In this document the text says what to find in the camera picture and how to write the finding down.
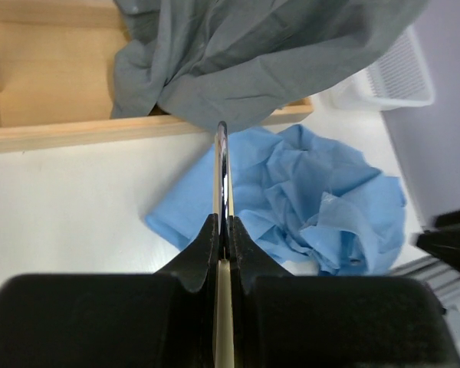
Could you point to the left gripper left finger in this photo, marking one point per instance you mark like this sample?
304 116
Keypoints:
163 319

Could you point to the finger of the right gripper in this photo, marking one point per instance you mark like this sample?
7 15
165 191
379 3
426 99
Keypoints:
442 240

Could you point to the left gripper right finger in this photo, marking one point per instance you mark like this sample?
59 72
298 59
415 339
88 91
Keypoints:
283 320

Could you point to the blue shirt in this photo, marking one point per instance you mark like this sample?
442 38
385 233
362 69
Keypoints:
303 197

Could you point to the cream wooden hanger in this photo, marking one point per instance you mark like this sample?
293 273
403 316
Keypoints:
224 350

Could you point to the grey shirt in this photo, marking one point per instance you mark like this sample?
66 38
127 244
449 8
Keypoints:
238 61

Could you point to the white plastic basket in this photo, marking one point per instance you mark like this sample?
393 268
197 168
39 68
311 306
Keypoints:
398 79

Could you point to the wooden clothes rack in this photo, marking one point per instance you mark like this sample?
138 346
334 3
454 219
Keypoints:
56 61

